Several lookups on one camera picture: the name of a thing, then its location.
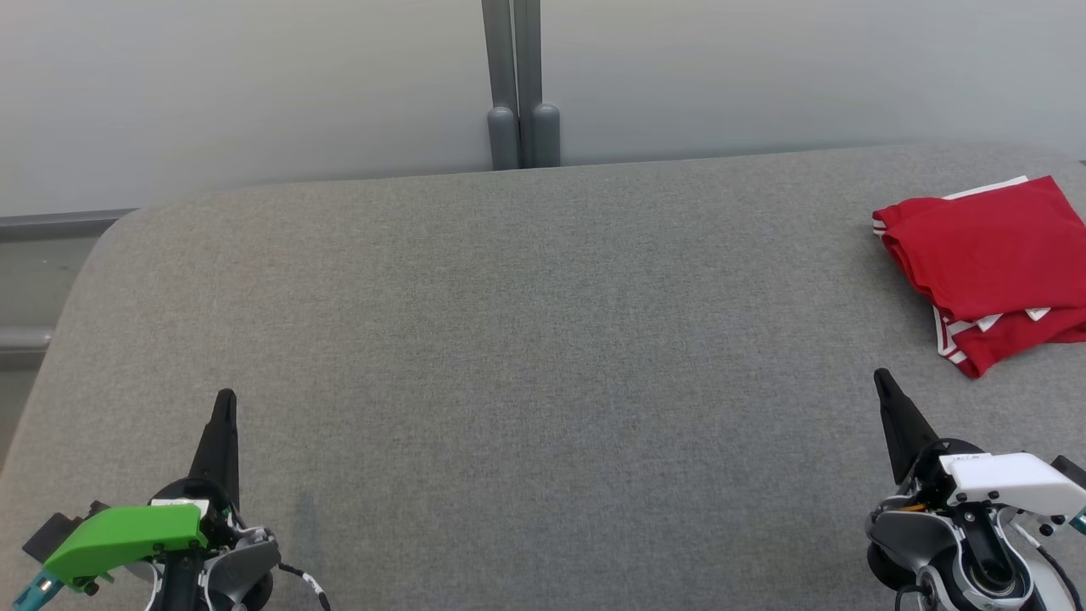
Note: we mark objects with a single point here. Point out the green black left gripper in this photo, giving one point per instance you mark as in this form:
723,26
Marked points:
119,535

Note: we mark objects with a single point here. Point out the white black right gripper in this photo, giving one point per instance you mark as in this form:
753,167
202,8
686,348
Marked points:
1001,479

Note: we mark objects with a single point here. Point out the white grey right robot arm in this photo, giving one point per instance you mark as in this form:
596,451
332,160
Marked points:
976,568

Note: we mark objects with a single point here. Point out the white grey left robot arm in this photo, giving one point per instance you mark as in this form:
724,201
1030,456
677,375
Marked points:
242,564

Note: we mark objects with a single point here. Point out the grey metal furniture leg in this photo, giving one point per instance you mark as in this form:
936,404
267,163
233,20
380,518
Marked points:
21,339

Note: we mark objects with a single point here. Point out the grey fabric sofa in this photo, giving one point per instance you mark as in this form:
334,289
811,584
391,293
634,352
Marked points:
509,382

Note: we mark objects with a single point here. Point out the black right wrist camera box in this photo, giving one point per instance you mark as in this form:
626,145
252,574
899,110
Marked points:
1073,468

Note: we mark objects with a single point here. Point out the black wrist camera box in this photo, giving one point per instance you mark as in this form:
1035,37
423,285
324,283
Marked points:
1073,468
51,530

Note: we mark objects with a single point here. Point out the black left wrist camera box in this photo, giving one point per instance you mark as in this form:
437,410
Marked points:
51,530

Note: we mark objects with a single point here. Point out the grey baseboard rail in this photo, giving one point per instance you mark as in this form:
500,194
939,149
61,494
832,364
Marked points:
59,225

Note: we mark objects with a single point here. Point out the grey partition post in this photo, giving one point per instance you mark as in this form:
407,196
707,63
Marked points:
501,136
543,136

